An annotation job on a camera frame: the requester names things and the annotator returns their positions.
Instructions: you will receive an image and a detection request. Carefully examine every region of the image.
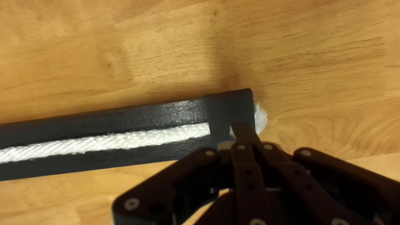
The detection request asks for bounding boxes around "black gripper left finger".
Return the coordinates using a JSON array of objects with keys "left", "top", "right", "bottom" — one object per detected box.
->
[{"left": 111, "top": 143, "right": 249, "bottom": 225}]

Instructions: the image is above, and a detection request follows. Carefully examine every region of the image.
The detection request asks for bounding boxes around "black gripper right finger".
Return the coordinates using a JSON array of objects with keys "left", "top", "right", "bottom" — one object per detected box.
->
[{"left": 228, "top": 124, "right": 400, "bottom": 225}]

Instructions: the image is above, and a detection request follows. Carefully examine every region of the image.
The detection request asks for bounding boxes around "black grooved rail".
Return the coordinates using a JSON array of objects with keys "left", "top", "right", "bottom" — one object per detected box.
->
[{"left": 0, "top": 89, "right": 254, "bottom": 182}]

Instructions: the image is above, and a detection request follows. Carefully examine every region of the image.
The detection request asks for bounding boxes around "white rope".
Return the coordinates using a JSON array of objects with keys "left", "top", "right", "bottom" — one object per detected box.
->
[{"left": 0, "top": 102, "right": 269, "bottom": 166}]

